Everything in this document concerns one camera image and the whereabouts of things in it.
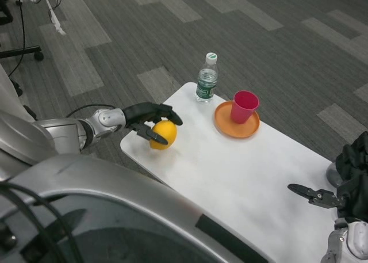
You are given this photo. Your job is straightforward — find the beige fabric panel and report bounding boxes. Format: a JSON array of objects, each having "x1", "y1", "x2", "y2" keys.
[{"x1": 0, "y1": 64, "x2": 37, "y2": 123}]

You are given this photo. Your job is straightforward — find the thick black chest cable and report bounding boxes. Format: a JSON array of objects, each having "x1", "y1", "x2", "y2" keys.
[{"x1": 0, "y1": 182, "x2": 84, "y2": 263}]

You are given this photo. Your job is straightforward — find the black robot wrist cable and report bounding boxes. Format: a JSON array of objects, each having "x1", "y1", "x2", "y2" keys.
[{"x1": 66, "y1": 104, "x2": 116, "y2": 119}]

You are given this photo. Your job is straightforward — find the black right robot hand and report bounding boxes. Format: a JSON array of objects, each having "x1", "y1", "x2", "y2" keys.
[{"x1": 287, "y1": 130, "x2": 368, "y2": 222}]

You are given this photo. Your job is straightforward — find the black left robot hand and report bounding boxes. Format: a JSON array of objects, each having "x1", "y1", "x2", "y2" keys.
[{"x1": 122, "y1": 101, "x2": 183, "y2": 146}]

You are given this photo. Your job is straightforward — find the orange plastic plate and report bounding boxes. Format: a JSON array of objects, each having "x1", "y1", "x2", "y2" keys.
[{"x1": 214, "y1": 100, "x2": 261, "y2": 139}]

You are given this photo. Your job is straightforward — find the clear plastic water bottle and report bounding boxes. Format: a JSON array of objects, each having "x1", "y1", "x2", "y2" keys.
[{"x1": 195, "y1": 52, "x2": 219, "y2": 104}]

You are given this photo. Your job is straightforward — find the black office chair base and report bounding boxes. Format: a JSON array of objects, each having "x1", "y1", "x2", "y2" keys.
[{"x1": 0, "y1": 0, "x2": 44, "y2": 97}]

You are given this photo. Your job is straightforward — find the yellow lemon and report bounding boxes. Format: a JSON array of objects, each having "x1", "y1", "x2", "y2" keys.
[{"x1": 148, "y1": 119, "x2": 178, "y2": 151}]

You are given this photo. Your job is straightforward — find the silver robot chest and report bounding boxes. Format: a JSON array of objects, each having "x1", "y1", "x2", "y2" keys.
[{"x1": 0, "y1": 153, "x2": 274, "y2": 263}]

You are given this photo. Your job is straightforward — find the pink plastic cup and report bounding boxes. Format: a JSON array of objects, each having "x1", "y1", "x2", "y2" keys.
[{"x1": 230, "y1": 90, "x2": 260, "y2": 124}]

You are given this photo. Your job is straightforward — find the thin black floor cable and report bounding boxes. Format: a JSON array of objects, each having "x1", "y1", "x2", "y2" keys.
[{"x1": 8, "y1": 0, "x2": 26, "y2": 79}]

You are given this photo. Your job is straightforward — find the black jar with clear base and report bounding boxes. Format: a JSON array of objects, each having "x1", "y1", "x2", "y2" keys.
[{"x1": 326, "y1": 161, "x2": 345, "y2": 188}]

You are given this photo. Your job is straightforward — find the white frame stand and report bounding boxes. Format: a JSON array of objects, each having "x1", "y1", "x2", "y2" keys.
[{"x1": 17, "y1": 0, "x2": 67, "y2": 36}]

